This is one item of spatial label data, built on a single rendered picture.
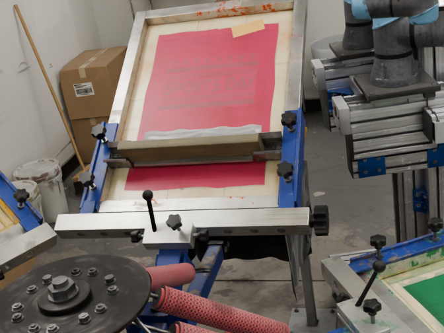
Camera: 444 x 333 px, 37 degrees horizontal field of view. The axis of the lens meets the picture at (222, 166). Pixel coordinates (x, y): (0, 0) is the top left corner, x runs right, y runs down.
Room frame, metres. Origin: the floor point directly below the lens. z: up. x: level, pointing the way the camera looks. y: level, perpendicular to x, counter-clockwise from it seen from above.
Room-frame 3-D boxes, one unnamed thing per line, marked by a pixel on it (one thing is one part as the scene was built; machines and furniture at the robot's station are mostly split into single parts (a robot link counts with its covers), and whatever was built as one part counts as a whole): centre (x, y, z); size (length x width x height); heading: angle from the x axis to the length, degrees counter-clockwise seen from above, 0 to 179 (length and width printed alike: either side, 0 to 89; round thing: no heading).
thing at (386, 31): (2.00, -0.60, 1.42); 0.13 x 0.12 x 0.14; 63
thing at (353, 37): (2.49, -0.62, 1.31); 0.15 x 0.15 x 0.10
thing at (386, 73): (2.00, -0.59, 1.31); 0.15 x 0.15 x 0.10
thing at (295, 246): (1.98, -0.20, 0.79); 0.46 x 0.09 x 0.33; 163
